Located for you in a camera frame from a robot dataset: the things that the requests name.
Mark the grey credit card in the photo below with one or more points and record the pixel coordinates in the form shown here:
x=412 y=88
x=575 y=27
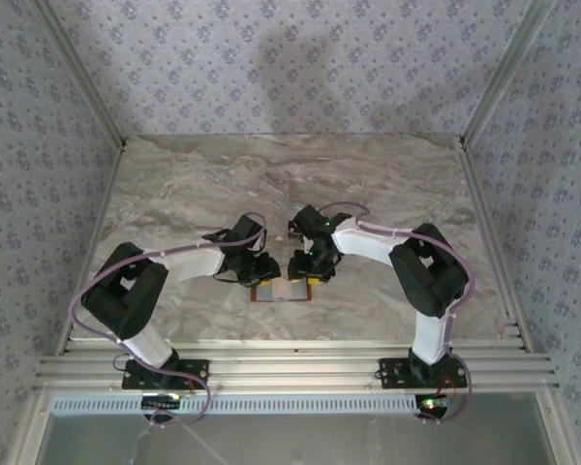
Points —
x=291 y=235

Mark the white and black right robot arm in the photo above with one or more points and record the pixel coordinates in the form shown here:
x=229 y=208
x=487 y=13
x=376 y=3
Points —
x=363 y=239

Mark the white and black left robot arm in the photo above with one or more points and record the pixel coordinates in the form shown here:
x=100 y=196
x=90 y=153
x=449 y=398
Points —
x=193 y=261

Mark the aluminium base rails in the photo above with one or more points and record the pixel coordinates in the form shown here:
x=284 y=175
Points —
x=295 y=363

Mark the grey metal panel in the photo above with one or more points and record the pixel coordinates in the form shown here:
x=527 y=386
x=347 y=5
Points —
x=319 y=441

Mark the small circuit board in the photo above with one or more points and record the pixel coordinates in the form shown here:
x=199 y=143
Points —
x=162 y=402
x=433 y=403

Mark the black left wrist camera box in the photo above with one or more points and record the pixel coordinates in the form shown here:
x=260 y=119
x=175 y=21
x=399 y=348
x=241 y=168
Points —
x=261 y=267

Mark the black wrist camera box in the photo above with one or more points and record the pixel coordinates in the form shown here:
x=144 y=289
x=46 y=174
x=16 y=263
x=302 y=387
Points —
x=299 y=264
x=261 y=267

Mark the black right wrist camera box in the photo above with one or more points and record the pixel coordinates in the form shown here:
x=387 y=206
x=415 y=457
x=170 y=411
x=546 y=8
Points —
x=299 y=264

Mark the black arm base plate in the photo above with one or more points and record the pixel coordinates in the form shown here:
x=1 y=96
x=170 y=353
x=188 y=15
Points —
x=392 y=373
x=193 y=370

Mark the aluminium side rail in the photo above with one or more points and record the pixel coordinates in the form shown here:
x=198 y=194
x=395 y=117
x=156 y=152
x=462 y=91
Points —
x=104 y=203
x=486 y=203

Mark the aluminium corner post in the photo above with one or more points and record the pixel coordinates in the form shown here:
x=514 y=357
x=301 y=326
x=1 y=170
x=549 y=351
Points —
x=504 y=72
x=82 y=72

